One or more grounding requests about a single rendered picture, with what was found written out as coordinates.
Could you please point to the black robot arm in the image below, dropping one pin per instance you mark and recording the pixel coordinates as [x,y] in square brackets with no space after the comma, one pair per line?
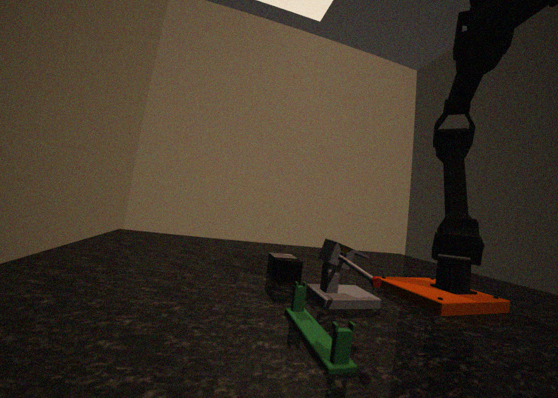
[476,52]

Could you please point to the tan rod with red cap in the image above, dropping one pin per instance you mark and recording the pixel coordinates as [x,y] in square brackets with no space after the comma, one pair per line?
[374,280]

